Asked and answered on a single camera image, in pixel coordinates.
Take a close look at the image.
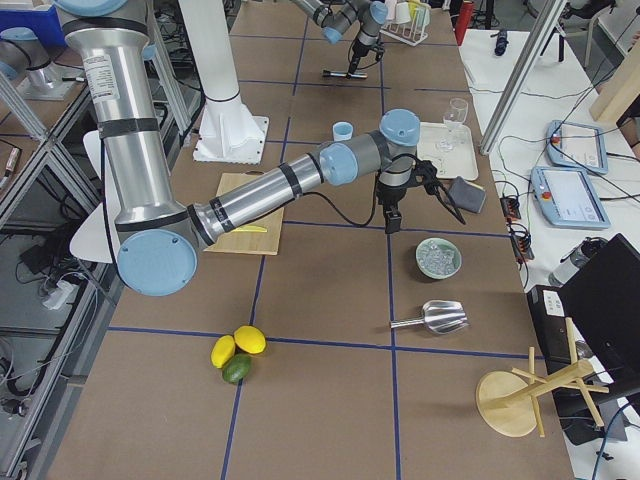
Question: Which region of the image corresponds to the steel ice scoop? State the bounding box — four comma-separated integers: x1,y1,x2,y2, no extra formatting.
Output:
389,300,469,335

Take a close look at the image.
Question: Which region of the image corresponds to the blue teach pendant far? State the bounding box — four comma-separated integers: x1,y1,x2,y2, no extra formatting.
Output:
546,120,609,174

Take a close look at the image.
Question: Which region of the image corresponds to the green bowl of ice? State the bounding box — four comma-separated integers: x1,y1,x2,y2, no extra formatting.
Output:
415,238,462,280

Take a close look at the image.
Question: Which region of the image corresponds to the green lime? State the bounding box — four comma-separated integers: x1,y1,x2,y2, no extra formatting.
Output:
222,353,252,384

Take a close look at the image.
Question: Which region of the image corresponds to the light blue plastic cup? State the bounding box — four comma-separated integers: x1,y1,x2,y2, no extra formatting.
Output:
332,121,354,142

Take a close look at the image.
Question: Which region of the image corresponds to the cream bear serving tray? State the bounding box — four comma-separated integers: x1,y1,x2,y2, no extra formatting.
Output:
417,122,479,180

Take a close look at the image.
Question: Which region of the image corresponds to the whole yellow lemon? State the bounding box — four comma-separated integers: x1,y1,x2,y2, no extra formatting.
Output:
233,325,267,354

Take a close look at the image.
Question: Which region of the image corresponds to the wooden mug tree stand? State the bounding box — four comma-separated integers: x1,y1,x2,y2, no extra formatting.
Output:
475,317,609,437

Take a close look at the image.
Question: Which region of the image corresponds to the bamboo cutting board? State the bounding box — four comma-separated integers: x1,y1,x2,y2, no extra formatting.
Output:
205,171,284,255

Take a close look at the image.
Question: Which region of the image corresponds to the clear wine glass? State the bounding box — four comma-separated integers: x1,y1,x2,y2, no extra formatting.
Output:
436,98,469,152

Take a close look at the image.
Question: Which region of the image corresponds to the blue teach pendant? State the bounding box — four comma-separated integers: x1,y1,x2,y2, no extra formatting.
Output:
530,167,611,230
546,120,609,174

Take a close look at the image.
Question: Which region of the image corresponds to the steel muddler black tip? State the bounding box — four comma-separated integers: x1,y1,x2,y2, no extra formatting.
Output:
322,69,368,80

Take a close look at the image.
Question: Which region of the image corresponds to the blue teach pendant near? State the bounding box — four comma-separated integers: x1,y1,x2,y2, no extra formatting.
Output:
530,167,611,230

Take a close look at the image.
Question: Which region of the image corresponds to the yellow plastic knife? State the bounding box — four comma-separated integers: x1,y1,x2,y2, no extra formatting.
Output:
233,224,268,233

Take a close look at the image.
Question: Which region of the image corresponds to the black monitor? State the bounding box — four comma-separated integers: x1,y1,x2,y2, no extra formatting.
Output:
559,233,639,376

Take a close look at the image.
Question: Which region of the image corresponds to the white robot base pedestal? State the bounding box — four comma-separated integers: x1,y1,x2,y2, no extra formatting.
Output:
180,1,269,165

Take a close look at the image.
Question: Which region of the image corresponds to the white wire cup rack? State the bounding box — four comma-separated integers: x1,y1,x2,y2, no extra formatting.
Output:
381,0,431,46

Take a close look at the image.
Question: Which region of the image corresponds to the grey folded cloth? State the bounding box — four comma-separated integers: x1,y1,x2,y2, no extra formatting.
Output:
448,176,486,213

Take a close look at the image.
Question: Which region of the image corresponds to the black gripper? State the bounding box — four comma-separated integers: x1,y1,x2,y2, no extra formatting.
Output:
376,183,407,234
347,41,371,75

